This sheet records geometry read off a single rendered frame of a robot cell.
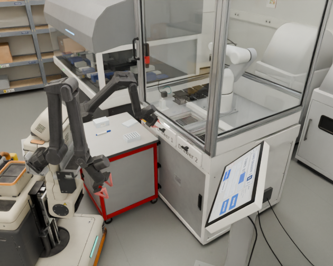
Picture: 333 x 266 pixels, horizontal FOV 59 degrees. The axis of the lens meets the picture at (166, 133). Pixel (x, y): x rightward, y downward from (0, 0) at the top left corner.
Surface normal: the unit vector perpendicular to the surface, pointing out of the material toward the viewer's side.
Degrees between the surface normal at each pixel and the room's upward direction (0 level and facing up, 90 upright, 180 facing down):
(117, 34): 90
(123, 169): 90
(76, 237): 0
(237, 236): 90
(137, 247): 0
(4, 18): 90
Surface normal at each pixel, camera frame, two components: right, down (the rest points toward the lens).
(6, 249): -0.07, 0.51
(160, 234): -0.01, -0.86
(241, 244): -0.35, 0.48
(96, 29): 0.54, 0.43
